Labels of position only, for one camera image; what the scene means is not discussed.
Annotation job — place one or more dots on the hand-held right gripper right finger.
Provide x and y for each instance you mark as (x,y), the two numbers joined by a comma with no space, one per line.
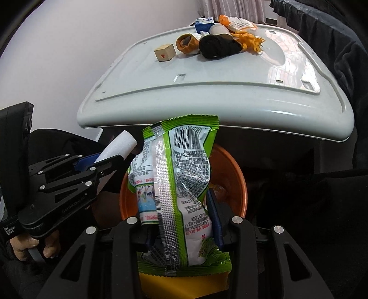
(216,218)

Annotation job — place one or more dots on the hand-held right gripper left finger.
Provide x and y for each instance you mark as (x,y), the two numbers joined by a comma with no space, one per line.
(148,238)

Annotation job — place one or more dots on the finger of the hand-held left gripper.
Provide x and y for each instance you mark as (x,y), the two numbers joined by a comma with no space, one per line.
(86,161)
(112,164)

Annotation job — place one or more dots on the white foam tube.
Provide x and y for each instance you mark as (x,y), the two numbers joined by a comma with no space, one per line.
(120,143)

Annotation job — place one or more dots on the orange plastic bowl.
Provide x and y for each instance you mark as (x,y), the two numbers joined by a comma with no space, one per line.
(230,178)

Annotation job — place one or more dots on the green snack bag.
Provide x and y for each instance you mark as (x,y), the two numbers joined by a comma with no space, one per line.
(187,178)

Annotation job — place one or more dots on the wooden cube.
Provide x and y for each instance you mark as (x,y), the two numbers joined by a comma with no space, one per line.
(164,53)

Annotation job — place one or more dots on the black sock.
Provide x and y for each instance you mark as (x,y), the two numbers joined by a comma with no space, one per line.
(215,46)

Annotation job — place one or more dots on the blue and white cookie box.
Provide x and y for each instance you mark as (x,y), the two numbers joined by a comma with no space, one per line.
(201,27)

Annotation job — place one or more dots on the white paper roll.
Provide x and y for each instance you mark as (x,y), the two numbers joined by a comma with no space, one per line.
(217,30)

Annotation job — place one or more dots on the orange fuzzy toy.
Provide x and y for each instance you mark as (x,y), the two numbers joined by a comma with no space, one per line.
(250,41)

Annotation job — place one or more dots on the orange and white packet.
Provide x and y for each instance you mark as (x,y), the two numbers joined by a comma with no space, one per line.
(241,24)

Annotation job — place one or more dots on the person's left forearm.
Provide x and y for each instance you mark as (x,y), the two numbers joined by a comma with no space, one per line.
(20,279)

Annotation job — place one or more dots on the person's left hand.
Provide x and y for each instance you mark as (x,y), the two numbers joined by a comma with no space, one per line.
(51,247)

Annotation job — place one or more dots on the white plastic storage box lid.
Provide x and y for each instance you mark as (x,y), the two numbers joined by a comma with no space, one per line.
(230,86)

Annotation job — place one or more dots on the pink patterned curtain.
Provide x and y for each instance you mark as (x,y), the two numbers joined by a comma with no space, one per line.
(230,7)

